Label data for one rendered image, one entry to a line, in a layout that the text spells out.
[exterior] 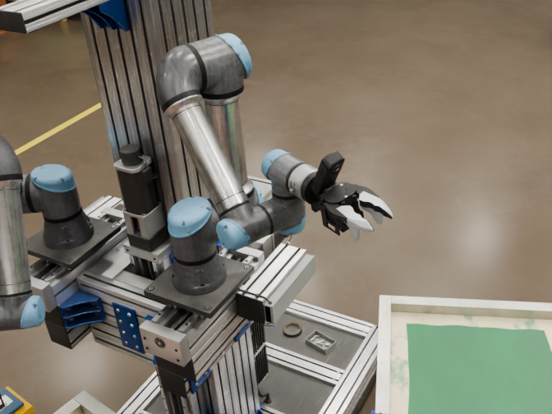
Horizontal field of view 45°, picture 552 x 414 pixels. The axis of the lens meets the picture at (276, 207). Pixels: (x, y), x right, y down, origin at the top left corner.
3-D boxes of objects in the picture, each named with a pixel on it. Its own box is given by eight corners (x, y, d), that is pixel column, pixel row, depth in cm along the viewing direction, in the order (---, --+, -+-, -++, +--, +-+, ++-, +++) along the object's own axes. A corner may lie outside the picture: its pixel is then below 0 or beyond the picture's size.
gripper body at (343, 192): (367, 219, 138) (330, 197, 147) (363, 186, 133) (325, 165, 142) (340, 237, 135) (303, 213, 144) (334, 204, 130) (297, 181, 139)
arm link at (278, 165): (287, 173, 157) (284, 141, 153) (315, 190, 150) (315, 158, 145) (259, 185, 154) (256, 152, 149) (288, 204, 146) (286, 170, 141)
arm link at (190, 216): (164, 247, 179) (156, 205, 172) (206, 228, 185) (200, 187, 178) (186, 268, 171) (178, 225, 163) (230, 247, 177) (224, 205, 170)
